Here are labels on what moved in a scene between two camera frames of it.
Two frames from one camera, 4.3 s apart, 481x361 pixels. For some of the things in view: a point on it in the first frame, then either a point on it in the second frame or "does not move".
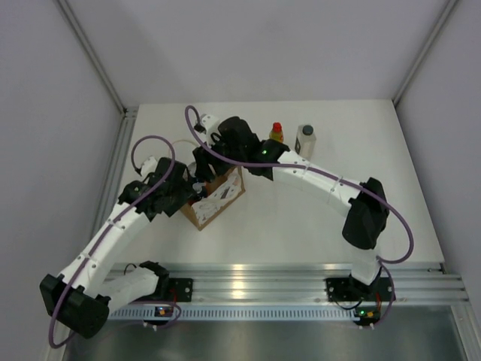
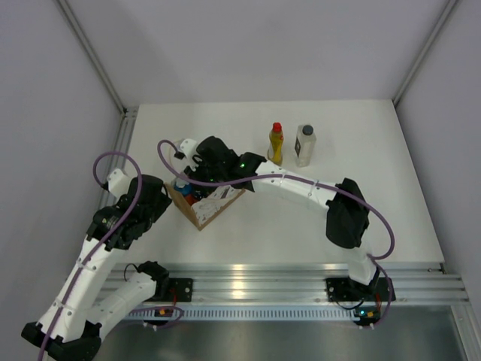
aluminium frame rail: (288, 282) does not move
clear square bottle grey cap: (306, 141) does not move
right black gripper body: (205, 158) to (202, 172)
